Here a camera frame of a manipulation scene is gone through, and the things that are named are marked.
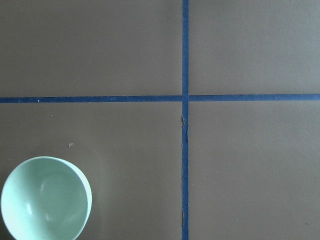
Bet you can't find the green bowl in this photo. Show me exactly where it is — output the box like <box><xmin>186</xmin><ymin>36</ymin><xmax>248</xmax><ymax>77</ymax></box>
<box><xmin>0</xmin><ymin>156</ymin><xmax>93</xmax><ymax>240</ymax></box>

